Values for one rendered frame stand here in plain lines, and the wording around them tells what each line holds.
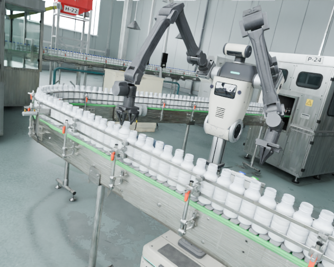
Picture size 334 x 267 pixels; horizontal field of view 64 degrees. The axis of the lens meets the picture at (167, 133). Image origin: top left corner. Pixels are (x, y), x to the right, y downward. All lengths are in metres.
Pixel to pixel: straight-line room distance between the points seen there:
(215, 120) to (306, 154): 3.14
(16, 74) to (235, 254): 5.81
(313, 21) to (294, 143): 9.37
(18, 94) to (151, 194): 5.43
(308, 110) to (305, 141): 0.47
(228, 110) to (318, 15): 12.11
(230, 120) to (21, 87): 5.33
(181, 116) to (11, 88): 4.04
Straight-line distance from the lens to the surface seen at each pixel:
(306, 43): 13.48
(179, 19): 1.57
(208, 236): 1.15
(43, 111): 1.99
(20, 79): 6.43
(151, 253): 2.04
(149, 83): 5.62
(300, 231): 1.01
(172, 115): 3.27
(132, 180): 1.35
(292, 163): 4.83
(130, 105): 1.35
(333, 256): 1.02
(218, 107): 1.72
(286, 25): 13.88
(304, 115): 4.71
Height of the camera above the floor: 1.53
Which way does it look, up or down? 15 degrees down
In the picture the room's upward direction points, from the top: 10 degrees clockwise
